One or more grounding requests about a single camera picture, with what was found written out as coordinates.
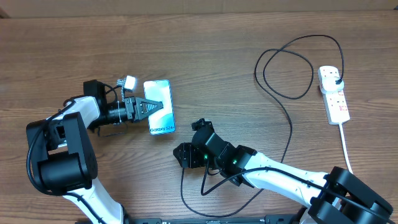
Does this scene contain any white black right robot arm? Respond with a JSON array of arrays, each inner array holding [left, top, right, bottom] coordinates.
[[173, 118, 393, 223]]

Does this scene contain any black USB charger cable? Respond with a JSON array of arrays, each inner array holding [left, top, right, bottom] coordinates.
[[180, 34, 345, 218]]

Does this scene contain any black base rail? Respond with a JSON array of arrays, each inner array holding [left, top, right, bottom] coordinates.
[[128, 214, 299, 224]]

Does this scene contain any white charger plug adapter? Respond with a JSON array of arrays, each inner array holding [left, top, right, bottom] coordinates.
[[320, 77, 345, 94]]

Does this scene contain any blue Samsung Galaxy phone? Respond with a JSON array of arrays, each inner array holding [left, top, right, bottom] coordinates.
[[144, 80, 175, 135]]

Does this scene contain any white power strip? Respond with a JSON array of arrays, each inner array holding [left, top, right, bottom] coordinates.
[[317, 65, 350, 125]]

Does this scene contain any white power strip cord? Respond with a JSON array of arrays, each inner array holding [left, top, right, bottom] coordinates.
[[338, 123, 354, 175]]

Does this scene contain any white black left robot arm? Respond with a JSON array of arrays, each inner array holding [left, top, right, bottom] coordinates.
[[26, 80, 164, 223]]

